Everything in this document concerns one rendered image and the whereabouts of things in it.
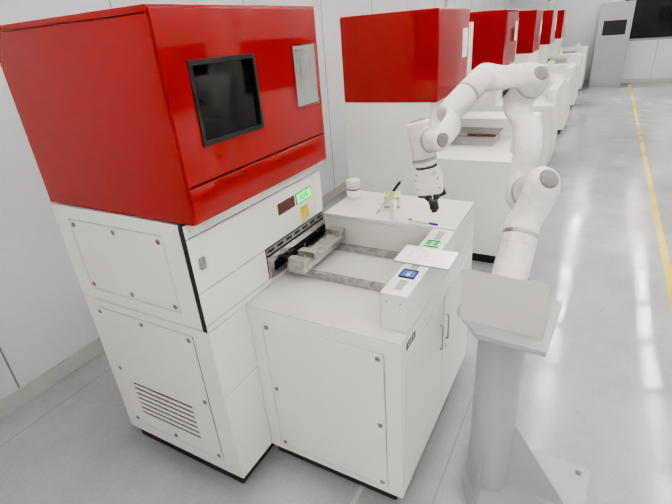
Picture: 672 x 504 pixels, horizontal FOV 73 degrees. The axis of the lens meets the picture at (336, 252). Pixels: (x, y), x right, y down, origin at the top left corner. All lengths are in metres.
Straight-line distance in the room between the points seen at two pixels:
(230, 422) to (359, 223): 0.99
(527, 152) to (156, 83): 1.21
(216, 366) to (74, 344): 1.59
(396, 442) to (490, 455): 0.40
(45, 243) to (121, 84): 1.63
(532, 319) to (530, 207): 0.37
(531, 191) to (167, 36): 1.18
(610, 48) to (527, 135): 12.13
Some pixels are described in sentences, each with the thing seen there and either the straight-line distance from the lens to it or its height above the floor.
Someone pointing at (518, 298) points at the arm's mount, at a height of 0.95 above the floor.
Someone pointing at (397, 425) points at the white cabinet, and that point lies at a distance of 1.71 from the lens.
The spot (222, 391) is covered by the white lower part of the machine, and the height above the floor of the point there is 0.56.
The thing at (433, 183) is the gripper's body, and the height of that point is 1.21.
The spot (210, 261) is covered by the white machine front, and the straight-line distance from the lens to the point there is 1.57.
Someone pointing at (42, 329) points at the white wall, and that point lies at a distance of 3.05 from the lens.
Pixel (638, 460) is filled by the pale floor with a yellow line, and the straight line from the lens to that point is 2.46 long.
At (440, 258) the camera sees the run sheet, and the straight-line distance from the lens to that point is 1.67.
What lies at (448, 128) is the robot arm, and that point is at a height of 1.41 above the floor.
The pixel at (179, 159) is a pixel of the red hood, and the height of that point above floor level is 1.43.
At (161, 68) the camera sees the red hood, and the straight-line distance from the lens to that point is 1.35.
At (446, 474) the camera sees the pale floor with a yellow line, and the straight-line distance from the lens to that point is 2.19.
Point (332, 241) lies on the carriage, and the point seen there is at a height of 0.88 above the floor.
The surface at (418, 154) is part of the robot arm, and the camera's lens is 1.64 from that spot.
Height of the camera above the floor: 1.72
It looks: 26 degrees down
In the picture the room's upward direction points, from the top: 5 degrees counter-clockwise
